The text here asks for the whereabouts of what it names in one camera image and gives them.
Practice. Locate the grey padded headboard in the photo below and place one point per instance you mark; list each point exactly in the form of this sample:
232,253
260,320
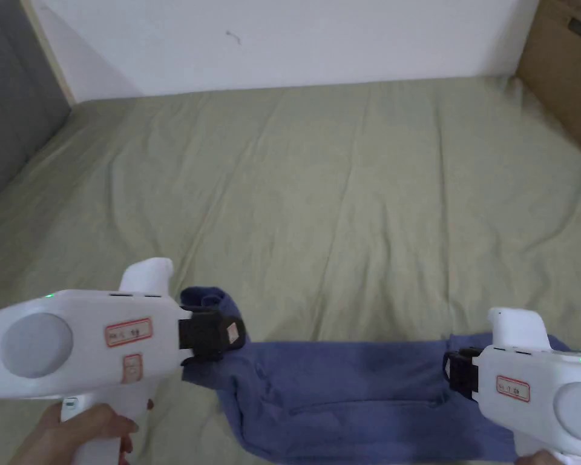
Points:
14,101

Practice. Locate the dark blue shirt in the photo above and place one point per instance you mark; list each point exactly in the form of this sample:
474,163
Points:
348,392

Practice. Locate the bed with pale green sheet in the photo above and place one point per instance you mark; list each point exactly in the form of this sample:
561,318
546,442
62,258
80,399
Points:
319,193

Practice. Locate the person's right hand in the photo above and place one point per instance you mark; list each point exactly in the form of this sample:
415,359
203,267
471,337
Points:
542,459

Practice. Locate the person's left hand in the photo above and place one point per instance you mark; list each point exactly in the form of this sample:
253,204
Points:
84,428

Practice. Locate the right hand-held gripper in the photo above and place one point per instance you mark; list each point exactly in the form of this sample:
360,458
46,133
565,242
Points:
537,382

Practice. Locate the brown cardboard carton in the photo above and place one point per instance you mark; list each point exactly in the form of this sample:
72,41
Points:
566,68

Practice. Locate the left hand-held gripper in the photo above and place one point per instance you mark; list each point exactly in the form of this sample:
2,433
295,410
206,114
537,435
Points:
82,339

